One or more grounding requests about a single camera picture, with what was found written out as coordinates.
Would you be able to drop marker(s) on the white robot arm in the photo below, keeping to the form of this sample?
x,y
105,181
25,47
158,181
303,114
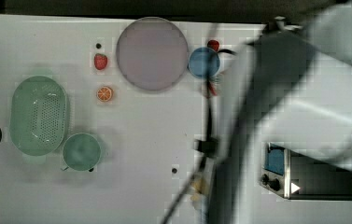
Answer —
x,y
285,128

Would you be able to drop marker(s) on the silver toaster oven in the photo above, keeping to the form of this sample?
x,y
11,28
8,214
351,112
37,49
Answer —
x,y
294,176

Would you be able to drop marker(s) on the blue bowl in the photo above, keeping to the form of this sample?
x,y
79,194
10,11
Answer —
x,y
204,62

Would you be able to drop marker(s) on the large grey round plate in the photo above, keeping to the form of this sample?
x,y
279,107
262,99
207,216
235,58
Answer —
x,y
152,54

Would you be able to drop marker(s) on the orange slice toy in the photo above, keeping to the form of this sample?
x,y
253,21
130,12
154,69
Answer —
x,y
104,94

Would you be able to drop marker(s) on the yellow toy food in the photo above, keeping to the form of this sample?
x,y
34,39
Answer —
x,y
200,189

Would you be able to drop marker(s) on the small red toy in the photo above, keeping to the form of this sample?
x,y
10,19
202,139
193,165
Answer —
x,y
213,44

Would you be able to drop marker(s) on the red toy strawberry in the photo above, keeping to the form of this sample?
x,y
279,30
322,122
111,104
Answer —
x,y
100,61

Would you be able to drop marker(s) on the green cup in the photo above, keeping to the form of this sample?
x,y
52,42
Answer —
x,y
81,152

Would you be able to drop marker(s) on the green perforated colander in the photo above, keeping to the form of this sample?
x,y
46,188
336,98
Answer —
x,y
39,116

